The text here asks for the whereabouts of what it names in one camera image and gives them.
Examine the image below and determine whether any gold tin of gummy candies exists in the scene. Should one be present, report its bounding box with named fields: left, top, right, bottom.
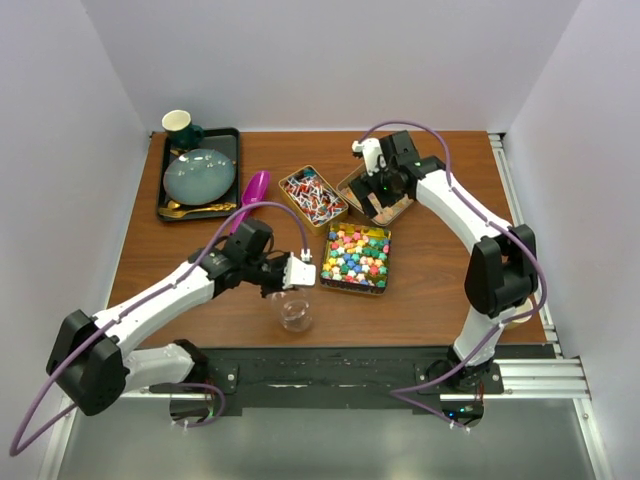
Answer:
left=336, top=166, right=413, bottom=228

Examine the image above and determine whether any dark green mug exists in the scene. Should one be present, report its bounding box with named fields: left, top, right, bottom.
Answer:
left=161, top=110, right=205, bottom=150

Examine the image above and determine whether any gold fork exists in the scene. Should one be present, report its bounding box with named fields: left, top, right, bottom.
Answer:
left=158, top=202, right=237, bottom=219

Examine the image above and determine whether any aluminium frame rail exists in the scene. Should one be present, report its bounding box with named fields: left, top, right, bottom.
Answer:
left=59, top=357, right=594, bottom=401

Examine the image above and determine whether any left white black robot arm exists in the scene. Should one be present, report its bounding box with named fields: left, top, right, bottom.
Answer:
left=46, top=219, right=295, bottom=416

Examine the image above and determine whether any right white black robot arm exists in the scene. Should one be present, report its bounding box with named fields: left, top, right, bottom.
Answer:
left=350, top=131, right=542, bottom=393

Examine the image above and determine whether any teal ceramic plate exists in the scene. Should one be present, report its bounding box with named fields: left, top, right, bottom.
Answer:
left=163, top=149, right=236, bottom=206

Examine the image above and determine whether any gold tin of lollipops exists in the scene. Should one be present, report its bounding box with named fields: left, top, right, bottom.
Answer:
left=278, top=165, right=349, bottom=236

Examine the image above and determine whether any magenta plastic scoop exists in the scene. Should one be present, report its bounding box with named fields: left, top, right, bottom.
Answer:
left=230, top=170, right=271, bottom=234

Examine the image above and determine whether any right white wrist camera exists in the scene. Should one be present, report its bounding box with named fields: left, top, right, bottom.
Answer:
left=351, top=138, right=386, bottom=176

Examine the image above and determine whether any gold tin of star candies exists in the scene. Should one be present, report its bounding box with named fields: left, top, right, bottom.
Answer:
left=319, top=222, right=391, bottom=296

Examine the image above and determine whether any yellow mug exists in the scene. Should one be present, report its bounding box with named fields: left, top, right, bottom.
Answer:
left=506, top=298, right=534, bottom=330

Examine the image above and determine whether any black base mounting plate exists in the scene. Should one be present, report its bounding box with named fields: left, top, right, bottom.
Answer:
left=149, top=344, right=556, bottom=417

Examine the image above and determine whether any clear glass jar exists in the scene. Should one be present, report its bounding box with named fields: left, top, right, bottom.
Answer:
left=269, top=289, right=313, bottom=333

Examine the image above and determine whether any black serving tray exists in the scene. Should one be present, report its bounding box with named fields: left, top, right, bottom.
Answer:
left=156, top=127, right=241, bottom=222

